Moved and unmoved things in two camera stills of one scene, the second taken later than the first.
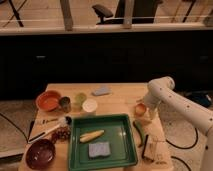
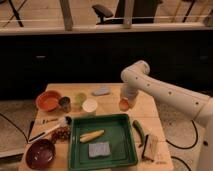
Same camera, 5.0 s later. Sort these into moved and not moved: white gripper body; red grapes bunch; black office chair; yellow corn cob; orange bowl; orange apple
Moved: orange apple; white gripper body
Not moved: orange bowl; black office chair; yellow corn cob; red grapes bunch
